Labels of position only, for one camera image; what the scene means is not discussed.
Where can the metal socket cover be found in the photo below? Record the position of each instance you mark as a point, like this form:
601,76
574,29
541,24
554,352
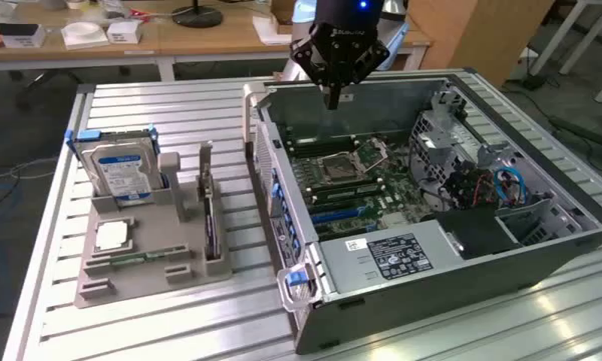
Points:
371,150

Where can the white round plastic holder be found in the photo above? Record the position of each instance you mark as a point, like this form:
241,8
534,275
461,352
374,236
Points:
84,35

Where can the grey disk bay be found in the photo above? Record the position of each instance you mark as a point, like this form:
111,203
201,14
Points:
537,222

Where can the black round monitor base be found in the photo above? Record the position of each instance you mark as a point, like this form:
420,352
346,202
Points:
196,17

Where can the small white carton box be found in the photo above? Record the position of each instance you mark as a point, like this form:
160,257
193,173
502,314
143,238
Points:
124,33

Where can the green RAM stick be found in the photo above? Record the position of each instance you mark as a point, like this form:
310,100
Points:
140,257

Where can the wooden desk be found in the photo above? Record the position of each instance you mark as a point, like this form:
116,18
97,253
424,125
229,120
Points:
205,41

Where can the white box with black lid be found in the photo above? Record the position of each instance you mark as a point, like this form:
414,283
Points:
22,35

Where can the CPU socket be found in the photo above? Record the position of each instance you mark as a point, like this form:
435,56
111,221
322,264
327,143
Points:
336,167

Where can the silver CPU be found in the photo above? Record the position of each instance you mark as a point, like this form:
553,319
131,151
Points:
112,237

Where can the metal drive cage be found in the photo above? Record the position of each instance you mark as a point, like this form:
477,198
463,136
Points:
440,139

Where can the grey parts rack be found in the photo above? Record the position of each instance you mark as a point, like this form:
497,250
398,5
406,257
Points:
155,270

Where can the wooden cabinet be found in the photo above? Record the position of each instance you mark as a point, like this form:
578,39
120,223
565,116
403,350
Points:
482,37

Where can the installed RAM sticks pair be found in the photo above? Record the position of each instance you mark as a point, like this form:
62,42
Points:
343,192

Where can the grey power supply unit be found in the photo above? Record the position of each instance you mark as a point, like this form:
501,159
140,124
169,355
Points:
380,259

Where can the black floor stand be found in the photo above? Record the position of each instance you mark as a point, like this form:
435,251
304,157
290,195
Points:
586,128

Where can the blue expansion slot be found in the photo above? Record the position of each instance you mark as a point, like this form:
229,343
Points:
338,215

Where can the hard disk in blue caddy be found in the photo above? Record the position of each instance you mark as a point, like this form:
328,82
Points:
123,173

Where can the white flat box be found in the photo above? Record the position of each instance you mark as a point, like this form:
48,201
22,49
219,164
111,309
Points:
271,32

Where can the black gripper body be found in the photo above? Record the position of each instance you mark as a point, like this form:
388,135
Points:
346,22

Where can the open black PC case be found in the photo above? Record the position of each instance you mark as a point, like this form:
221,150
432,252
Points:
431,278

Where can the green motherboard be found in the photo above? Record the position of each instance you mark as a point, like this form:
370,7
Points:
396,184

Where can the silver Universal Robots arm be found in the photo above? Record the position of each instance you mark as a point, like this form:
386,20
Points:
300,22

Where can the white table frame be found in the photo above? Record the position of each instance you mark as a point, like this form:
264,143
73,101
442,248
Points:
571,34

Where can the graphics card with fan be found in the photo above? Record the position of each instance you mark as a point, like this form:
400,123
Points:
211,210

